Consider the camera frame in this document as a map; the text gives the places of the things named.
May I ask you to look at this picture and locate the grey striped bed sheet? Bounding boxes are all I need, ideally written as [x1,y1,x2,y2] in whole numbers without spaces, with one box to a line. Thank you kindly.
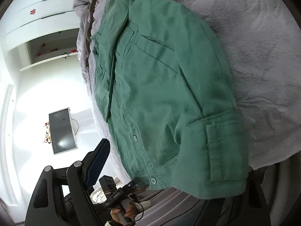
[139,187,247,226]

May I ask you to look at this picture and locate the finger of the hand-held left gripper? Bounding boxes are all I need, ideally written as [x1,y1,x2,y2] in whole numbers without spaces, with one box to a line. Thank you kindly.
[121,179,141,193]

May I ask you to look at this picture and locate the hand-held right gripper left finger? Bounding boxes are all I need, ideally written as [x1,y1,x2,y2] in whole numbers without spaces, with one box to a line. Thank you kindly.
[25,138,111,226]

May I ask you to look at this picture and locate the person's left hand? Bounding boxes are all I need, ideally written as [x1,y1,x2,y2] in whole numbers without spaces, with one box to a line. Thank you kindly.
[110,196,140,225]

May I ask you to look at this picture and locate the white wardrobe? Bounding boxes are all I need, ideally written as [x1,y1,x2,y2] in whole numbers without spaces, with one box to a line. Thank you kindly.
[5,0,81,72]

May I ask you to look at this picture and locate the flower decoration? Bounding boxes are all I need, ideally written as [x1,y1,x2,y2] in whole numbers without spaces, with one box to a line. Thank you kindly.
[43,121,52,145]

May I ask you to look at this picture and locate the brown cloth belt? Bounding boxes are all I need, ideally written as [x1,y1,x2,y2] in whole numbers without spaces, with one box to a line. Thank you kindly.
[85,0,102,70]

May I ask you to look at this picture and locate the wall television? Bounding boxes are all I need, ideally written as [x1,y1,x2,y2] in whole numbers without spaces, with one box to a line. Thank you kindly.
[48,107,78,156]

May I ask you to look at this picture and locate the green work jacket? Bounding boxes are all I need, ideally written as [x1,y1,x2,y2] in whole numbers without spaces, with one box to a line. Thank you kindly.
[90,0,250,201]

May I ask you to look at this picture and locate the purple quilted blanket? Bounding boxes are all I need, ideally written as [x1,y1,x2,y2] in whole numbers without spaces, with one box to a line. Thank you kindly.
[72,0,301,190]

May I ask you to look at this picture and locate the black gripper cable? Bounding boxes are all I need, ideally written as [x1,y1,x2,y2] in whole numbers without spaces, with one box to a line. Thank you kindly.
[130,199,146,223]

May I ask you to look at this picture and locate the dark cloth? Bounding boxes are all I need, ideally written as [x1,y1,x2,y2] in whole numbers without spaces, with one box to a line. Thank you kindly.
[62,192,78,219]

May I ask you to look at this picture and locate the television cable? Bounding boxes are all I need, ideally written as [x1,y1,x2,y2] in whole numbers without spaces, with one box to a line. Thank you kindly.
[71,118,81,135]

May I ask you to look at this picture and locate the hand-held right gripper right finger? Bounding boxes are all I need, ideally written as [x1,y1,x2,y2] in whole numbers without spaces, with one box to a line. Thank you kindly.
[245,165,272,226]

